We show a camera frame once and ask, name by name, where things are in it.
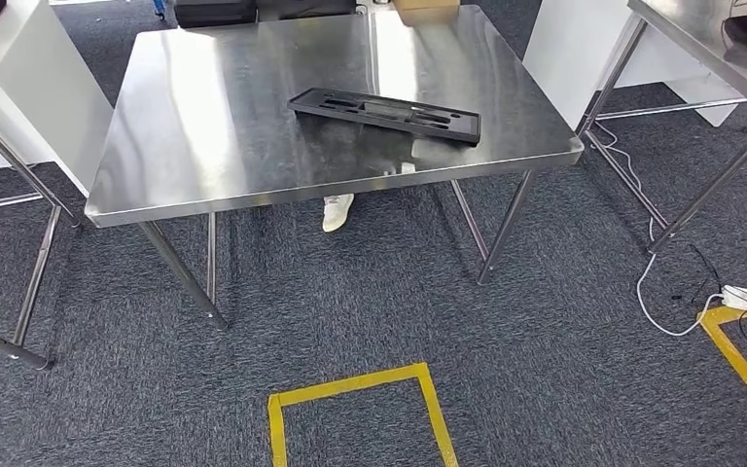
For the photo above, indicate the black plastic plate frame part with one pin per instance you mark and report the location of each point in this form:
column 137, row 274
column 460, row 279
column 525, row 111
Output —
column 386, row 111

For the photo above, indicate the steel workbench table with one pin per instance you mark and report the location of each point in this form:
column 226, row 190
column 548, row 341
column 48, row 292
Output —
column 219, row 129

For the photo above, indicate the person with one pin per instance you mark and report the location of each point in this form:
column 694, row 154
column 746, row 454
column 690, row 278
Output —
column 337, row 213

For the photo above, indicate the yellow floor tape square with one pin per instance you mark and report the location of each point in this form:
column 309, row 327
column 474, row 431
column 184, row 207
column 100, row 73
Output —
column 348, row 385
column 741, row 364

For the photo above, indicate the brown cardboard box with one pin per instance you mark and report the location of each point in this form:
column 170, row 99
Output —
column 425, row 3

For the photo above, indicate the white panel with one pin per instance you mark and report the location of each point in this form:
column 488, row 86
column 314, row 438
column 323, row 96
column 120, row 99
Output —
column 38, row 96
column 560, row 58

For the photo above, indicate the black hard case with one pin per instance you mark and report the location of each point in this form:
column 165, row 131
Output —
column 212, row 13

